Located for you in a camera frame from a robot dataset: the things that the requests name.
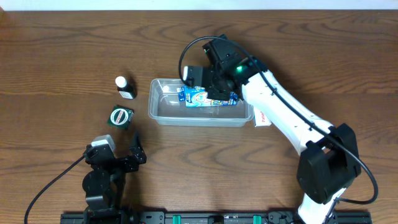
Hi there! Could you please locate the clear plastic container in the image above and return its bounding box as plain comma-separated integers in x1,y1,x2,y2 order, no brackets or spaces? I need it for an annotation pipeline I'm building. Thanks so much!
148,78,254,127

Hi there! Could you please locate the white Panadol box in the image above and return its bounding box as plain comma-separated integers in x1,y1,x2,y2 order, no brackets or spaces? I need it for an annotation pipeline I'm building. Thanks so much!
253,108,272,128

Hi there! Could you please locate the dark bottle white cap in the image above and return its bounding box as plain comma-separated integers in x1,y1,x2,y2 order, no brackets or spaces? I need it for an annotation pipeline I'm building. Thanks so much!
115,76,136,100

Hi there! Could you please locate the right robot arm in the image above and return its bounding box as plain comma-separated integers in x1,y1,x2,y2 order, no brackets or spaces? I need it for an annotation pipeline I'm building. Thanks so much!
180,35,362,223

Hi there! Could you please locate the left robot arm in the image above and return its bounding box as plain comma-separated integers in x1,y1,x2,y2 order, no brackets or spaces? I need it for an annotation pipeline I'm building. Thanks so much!
82,133,147,224

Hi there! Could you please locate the left black cable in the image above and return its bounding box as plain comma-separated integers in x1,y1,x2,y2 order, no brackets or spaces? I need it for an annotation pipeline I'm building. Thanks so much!
24,155,86,224

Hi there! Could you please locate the black cable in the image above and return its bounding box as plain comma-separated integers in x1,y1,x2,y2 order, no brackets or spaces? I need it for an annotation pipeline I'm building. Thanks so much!
24,155,86,224
178,35,379,205

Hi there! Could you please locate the right black cable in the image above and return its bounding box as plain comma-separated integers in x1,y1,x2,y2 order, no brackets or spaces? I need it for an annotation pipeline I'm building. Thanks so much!
178,35,379,205

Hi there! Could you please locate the black mounting rail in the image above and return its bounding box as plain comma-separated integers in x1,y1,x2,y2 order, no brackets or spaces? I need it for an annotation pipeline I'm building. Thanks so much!
60,210,373,224

